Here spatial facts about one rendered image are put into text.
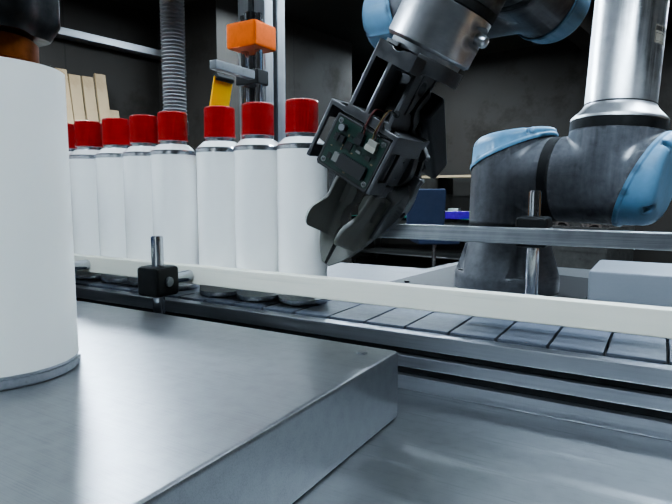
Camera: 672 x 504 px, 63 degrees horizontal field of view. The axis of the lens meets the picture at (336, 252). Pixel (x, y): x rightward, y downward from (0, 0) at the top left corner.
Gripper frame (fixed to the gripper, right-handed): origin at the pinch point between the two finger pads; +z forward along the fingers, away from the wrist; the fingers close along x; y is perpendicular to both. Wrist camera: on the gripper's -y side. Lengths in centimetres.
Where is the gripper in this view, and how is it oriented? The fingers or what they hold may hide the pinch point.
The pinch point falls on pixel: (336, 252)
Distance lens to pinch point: 55.3
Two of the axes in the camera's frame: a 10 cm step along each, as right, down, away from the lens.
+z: -4.3, 8.3, 3.5
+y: -5.1, 0.9, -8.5
